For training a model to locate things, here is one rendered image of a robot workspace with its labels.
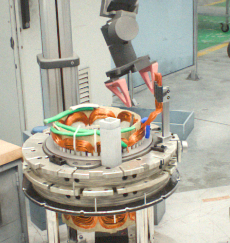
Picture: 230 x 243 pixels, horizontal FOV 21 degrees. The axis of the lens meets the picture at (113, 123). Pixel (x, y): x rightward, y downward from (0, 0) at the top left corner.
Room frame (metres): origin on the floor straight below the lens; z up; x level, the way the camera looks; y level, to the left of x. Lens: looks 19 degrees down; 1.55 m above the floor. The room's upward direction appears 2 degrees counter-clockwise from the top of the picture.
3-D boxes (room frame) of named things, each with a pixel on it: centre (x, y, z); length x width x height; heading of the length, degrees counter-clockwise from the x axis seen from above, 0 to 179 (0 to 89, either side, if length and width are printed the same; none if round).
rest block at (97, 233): (1.33, 0.03, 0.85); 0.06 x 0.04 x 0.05; 91
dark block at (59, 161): (1.11, 0.11, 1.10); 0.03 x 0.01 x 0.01; 45
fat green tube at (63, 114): (1.24, 0.10, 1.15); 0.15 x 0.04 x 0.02; 135
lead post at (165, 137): (1.20, -0.10, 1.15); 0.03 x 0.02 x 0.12; 127
